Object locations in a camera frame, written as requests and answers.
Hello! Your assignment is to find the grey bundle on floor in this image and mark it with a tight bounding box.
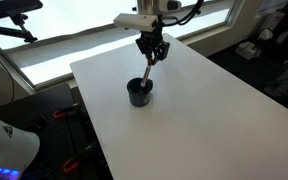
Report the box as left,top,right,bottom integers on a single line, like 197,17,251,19
263,59,288,98

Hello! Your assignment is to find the red dry-erase marker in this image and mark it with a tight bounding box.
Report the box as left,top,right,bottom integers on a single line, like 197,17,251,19
140,58,156,88

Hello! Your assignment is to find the black camera on mount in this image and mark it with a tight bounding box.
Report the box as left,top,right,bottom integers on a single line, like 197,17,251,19
0,0,44,21

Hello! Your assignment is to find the orange handled black clamp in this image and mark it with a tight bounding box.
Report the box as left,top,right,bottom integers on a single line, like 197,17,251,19
62,141,100,173
52,103,82,120

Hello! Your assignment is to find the black side table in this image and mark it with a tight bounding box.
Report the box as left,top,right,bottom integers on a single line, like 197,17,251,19
0,83,114,180

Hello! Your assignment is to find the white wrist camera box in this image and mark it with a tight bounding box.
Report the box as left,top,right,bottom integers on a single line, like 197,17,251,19
113,12,160,33

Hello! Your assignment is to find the white box on floor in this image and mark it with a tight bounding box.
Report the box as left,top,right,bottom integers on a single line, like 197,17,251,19
235,41,263,61

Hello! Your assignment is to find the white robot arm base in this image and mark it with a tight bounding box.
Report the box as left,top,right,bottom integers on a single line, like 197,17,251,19
0,110,41,180

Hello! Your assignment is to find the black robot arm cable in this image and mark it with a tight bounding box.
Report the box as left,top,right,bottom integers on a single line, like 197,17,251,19
159,0,206,28

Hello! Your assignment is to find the grey window frame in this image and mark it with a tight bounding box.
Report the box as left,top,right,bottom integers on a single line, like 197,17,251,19
0,0,246,91

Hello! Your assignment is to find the dark blue ceramic mug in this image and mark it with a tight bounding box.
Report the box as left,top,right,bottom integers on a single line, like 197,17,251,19
126,77,154,108

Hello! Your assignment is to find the thin black cable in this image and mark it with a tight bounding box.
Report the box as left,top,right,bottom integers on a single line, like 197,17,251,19
0,19,16,103

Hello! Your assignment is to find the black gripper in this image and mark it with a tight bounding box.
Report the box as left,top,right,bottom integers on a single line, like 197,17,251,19
135,23,171,62

